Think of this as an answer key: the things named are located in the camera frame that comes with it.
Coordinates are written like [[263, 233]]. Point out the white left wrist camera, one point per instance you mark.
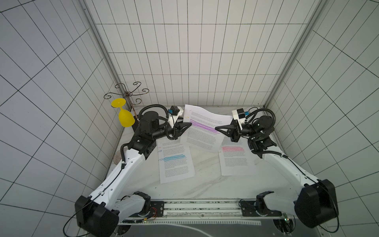
[[176, 113]]

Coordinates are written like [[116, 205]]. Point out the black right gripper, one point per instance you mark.
[[235, 132]]

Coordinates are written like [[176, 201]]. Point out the copper wire glass holder stand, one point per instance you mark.
[[131, 98]]

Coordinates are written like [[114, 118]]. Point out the purple highlighted paper document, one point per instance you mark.
[[202, 133]]

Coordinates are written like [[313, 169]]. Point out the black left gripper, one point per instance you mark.
[[177, 131]]

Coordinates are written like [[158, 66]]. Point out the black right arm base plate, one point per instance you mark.
[[250, 208]]

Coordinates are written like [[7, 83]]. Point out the pink glass bowl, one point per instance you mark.
[[117, 157]]

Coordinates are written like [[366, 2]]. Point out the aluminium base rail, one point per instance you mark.
[[202, 209]]

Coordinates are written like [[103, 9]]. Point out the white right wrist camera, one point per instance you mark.
[[240, 115]]

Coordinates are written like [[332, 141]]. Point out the yellow plastic wine glass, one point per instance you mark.
[[125, 117]]

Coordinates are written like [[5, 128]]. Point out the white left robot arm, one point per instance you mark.
[[100, 212]]

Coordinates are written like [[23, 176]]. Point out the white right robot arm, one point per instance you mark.
[[315, 201]]

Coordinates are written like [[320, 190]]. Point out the blue highlighted paper document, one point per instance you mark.
[[175, 161]]

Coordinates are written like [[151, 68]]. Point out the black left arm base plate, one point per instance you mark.
[[156, 209]]

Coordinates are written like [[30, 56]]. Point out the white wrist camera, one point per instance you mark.
[[240, 115], [176, 113]]

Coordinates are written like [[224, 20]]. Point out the pink highlighted paper document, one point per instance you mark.
[[236, 158]]

